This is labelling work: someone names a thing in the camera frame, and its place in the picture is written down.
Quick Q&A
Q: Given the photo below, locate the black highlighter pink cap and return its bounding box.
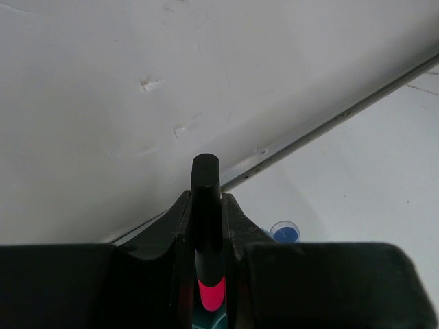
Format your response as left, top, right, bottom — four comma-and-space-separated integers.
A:
191, 154, 226, 312

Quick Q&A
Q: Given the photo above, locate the black highlighter blue cap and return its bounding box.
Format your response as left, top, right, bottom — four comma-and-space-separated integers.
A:
270, 221, 300, 243

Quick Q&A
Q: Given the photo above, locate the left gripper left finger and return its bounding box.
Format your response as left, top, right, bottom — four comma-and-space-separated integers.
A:
1, 191, 193, 328

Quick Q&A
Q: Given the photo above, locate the teal round organizer container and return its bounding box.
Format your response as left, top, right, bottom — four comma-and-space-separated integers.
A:
192, 304, 228, 329

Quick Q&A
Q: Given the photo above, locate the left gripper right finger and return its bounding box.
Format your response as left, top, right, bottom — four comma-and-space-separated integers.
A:
222, 193, 428, 328

